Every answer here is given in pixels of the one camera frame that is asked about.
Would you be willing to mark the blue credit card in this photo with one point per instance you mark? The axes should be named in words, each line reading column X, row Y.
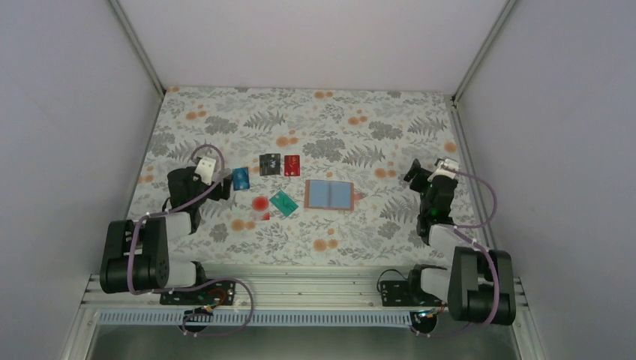
column 240, row 179

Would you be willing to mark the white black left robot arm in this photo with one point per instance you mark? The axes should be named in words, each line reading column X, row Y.
column 136, row 257

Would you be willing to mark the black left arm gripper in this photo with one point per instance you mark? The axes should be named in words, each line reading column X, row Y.
column 216, row 194

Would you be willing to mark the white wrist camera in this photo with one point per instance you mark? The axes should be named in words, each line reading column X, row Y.
column 205, row 169
column 445, row 167

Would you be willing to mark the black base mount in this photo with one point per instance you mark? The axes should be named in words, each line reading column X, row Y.
column 425, row 287
column 198, row 293

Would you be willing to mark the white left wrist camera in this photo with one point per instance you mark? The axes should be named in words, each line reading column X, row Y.
column 205, row 169

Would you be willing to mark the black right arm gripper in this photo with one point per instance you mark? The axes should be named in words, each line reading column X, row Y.
column 415, row 169

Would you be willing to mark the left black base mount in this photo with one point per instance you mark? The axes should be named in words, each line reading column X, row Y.
column 198, row 293

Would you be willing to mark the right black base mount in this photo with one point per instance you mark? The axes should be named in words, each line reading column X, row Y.
column 425, row 287

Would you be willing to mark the white card red circle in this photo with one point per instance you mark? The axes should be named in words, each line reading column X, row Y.
column 260, row 208

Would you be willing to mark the left aluminium frame post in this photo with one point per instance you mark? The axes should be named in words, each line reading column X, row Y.
column 138, row 48

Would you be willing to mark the pink leather card holder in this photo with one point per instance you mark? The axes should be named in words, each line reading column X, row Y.
column 329, row 195

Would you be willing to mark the teal credit card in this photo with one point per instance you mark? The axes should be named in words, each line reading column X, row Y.
column 283, row 203

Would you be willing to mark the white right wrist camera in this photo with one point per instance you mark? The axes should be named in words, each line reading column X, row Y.
column 445, row 167

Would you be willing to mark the red credit card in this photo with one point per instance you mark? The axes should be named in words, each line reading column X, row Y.
column 291, row 165

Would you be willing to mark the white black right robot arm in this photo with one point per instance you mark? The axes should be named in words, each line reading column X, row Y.
column 476, row 283

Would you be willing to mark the floral patterned table mat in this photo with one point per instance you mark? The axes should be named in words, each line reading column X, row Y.
column 368, row 138

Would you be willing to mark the aluminium frame post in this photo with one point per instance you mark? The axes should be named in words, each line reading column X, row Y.
column 138, row 48
column 494, row 32

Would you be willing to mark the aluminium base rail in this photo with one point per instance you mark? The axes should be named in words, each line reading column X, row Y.
column 274, row 295

